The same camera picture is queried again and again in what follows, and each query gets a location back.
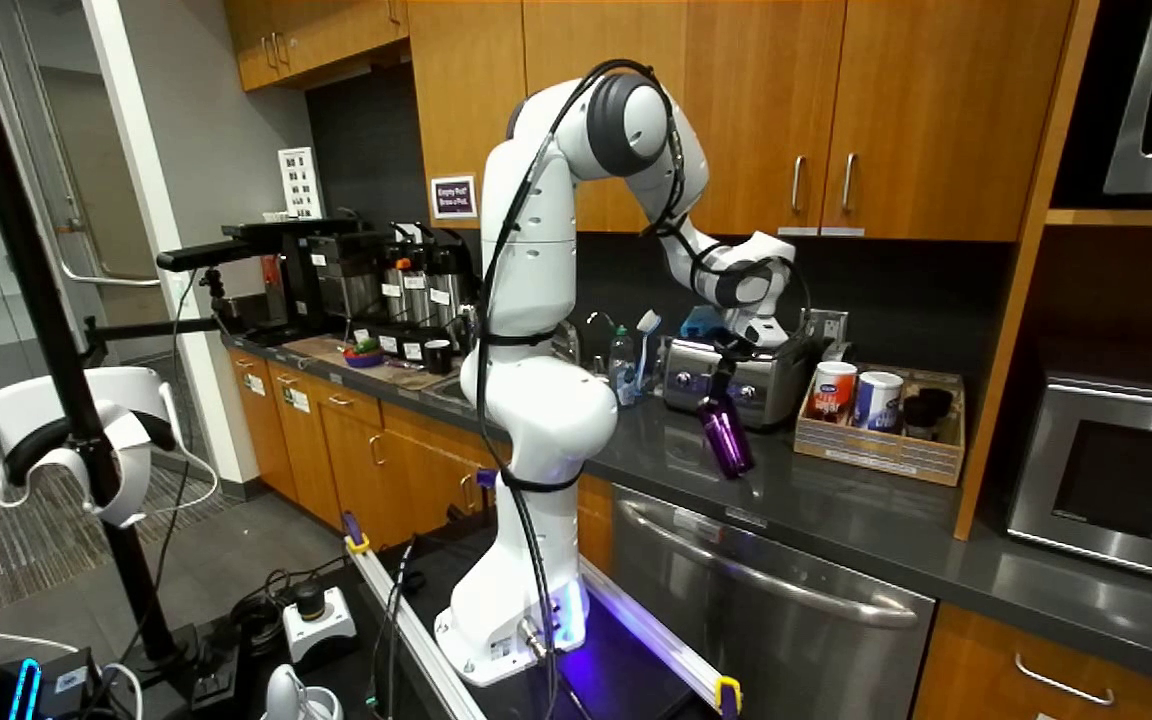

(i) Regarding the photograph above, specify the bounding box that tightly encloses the wooden lower cabinet row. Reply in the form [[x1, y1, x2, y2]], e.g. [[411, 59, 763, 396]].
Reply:
[[227, 349, 616, 573]]

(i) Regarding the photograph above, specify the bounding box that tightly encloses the white wall plate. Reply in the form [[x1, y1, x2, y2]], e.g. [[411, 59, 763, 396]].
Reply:
[[272, 139, 329, 226]]

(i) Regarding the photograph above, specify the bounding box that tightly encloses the wooden appliance shelf column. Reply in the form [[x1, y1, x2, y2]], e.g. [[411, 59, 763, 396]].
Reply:
[[953, 0, 1152, 546]]

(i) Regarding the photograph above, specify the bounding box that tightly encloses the purple cabinet sign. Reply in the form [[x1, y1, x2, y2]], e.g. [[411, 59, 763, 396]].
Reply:
[[428, 171, 480, 226]]

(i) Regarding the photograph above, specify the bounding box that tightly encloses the black device with blue light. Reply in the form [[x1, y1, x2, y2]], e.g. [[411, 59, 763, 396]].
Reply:
[[0, 648, 112, 720]]

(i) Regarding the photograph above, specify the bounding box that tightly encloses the white and blue cup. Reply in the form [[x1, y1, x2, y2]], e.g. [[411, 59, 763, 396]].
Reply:
[[850, 367, 908, 435]]

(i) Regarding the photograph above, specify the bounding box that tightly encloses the small wooden corner cabinet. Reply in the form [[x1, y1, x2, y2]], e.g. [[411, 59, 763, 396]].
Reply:
[[225, 0, 417, 96]]

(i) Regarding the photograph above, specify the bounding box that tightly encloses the small black cup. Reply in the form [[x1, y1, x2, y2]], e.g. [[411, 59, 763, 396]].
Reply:
[[417, 338, 458, 382]]

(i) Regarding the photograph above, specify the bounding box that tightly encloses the red and white cup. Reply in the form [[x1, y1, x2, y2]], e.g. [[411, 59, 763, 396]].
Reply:
[[809, 358, 863, 426]]

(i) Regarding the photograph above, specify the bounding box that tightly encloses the black mug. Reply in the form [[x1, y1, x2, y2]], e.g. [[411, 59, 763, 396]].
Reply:
[[896, 386, 955, 440]]

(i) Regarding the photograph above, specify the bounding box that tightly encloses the purple tumbler cup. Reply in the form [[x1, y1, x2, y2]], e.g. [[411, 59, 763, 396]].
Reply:
[[697, 392, 761, 483]]

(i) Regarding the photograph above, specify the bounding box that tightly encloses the black coffee machine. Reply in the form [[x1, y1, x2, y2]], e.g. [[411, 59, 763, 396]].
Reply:
[[277, 217, 480, 367]]

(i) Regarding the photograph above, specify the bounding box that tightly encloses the stainless steel dishwasher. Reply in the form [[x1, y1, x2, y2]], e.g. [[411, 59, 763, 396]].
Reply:
[[608, 481, 940, 720]]

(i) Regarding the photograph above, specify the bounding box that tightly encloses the stainless steel toaster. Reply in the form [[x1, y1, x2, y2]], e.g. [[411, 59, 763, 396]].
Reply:
[[655, 333, 825, 432]]

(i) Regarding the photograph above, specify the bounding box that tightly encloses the wooden upper cabinet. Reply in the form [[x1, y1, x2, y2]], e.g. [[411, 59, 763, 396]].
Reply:
[[405, 0, 1083, 249]]

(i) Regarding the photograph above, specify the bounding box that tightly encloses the white box with black knob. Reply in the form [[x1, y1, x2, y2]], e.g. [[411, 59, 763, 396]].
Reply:
[[277, 586, 358, 664]]

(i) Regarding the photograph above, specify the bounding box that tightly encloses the blue white dish brush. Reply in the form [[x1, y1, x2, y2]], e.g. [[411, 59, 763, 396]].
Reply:
[[626, 309, 669, 401]]

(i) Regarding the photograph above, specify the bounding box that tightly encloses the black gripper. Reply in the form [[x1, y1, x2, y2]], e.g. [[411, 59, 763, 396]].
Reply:
[[703, 338, 775, 429]]

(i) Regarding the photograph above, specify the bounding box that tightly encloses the black stereo camera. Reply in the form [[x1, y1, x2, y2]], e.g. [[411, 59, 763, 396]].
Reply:
[[153, 217, 366, 278]]

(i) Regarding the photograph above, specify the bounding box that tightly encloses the wooden lower cabinet with drawer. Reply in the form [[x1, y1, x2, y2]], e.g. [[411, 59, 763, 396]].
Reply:
[[910, 605, 1152, 720]]

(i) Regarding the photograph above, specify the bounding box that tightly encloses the black camera stand pole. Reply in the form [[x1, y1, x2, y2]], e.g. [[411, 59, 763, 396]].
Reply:
[[0, 64, 227, 702]]

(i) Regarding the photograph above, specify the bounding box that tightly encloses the clear dish soap bottle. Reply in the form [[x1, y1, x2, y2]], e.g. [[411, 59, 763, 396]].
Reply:
[[602, 321, 643, 411]]

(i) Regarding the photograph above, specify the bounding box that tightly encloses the white VR headset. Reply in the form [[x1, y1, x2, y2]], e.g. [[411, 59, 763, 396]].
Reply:
[[0, 364, 190, 531]]

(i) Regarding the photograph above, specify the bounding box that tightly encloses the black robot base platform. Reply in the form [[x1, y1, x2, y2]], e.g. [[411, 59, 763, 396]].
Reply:
[[372, 517, 741, 720]]

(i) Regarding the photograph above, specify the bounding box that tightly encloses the silver wall outlet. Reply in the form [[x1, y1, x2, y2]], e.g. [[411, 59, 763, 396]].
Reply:
[[796, 305, 854, 353]]

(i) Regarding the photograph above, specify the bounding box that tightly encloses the stainless microwave with dark door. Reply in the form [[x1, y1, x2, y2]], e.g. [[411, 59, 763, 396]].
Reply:
[[1004, 373, 1152, 595]]

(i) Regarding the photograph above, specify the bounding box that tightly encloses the wooden cup tray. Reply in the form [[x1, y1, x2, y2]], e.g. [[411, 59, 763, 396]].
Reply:
[[786, 360, 968, 492]]

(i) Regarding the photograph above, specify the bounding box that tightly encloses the aluminium rail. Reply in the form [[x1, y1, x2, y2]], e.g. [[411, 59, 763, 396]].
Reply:
[[578, 557, 746, 720], [338, 524, 488, 720]]

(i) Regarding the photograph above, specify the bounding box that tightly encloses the white controller holder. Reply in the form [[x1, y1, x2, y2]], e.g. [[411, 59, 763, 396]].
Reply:
[[257, 659, 347, 720]]

